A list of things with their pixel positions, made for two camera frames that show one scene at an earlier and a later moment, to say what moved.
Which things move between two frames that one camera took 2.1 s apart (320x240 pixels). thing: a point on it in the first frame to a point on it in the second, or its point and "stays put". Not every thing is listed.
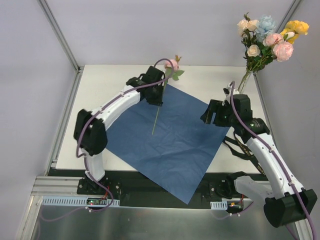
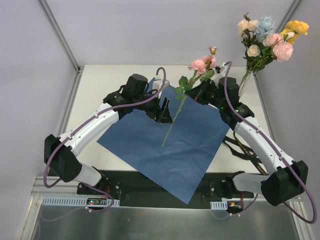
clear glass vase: x=244 y=81 stays put
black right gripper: x=216 y=111 to x=200 y=90
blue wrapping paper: x=173 y=144 stays put
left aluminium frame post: x=59 y=36 stays put
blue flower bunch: x=265 y=26 stays put
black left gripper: x=157 y=90 to x=158 y=111
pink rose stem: x=177 y=72 to x=179 y=110
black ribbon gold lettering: x=247 y=154 stays put
